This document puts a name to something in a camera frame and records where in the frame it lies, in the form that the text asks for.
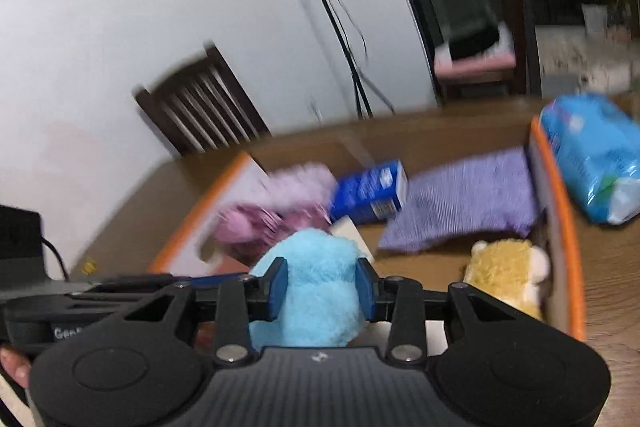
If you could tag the yellow flower bits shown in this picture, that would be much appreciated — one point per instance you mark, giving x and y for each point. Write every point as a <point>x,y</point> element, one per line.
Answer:
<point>89,267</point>

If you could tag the black item on cushion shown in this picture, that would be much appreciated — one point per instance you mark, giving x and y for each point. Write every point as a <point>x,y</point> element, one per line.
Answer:
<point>476,43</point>

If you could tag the yellow plush toy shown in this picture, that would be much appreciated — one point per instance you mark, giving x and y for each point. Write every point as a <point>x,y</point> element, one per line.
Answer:
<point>511,270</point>

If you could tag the lilac fluffy towel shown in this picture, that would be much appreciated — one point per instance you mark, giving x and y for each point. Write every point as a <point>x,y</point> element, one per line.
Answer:
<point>300,186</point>

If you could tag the wooden chair with pink cushion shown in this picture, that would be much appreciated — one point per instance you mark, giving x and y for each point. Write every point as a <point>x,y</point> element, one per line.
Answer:
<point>509,67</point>

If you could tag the black light stand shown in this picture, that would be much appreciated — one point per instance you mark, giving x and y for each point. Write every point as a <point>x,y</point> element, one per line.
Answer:
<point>361,83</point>

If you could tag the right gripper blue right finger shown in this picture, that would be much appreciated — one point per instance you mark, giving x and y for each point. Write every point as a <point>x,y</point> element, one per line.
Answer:
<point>403,303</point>

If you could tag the blue patterned tissue pack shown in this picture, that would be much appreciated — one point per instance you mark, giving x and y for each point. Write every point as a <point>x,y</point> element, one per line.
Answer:
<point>596,147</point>

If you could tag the pink fluffy scrunchie left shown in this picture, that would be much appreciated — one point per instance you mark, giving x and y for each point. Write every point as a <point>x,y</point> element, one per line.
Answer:
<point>247,232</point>

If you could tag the small blue tissue packet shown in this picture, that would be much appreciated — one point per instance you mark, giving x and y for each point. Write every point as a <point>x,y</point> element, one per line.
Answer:
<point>371,196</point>

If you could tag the dark wooden slatted chair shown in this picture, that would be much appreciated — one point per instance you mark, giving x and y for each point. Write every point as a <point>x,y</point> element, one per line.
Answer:
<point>201,106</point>

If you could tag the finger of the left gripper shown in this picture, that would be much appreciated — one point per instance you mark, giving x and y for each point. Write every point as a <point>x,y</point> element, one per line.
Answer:
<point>206,282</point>

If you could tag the left hand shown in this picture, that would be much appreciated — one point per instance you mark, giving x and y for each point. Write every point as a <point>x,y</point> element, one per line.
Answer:
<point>16,365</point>

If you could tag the light blue plush toy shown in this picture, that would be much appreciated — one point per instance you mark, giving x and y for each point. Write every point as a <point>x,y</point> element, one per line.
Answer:
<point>321,306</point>

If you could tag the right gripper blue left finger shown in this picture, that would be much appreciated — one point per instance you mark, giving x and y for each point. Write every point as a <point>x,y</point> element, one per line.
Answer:
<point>233,305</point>

